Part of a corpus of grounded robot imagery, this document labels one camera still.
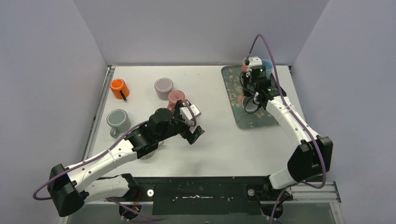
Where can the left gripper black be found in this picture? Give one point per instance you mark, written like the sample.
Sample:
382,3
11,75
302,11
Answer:
187,124

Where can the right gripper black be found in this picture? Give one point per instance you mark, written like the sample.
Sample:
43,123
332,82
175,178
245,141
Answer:
245,77

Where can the light blue mug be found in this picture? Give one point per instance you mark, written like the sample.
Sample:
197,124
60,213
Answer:
269,67

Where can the salmon pink mug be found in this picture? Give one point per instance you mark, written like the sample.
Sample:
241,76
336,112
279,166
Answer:
245,63

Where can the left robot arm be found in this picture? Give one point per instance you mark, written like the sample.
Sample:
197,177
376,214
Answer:
72,186

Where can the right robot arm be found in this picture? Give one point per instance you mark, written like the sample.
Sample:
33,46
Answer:
311,153

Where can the cream speckled mug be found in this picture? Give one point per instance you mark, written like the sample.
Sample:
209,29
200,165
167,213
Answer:
148,154

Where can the pink ghost pattern mug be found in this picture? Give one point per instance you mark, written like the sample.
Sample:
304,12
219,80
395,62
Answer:
173,97

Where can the mauve ribbed mug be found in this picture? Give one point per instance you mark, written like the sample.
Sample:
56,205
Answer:
163,87

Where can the sage green mug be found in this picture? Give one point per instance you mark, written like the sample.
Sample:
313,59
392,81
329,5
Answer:
119,122

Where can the teal floral tray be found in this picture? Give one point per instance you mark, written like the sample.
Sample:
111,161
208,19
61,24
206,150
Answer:
243,108

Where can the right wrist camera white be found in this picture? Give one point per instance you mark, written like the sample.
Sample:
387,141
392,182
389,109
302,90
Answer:
252,62

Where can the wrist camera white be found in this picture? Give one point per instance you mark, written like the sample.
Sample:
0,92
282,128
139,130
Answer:
187,114
252,62

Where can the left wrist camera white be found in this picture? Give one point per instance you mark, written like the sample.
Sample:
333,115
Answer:
187,114

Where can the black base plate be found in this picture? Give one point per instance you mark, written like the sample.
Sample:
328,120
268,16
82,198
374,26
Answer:
203,196

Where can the orange mug black handle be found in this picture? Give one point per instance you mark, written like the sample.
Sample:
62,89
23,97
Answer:
119,89

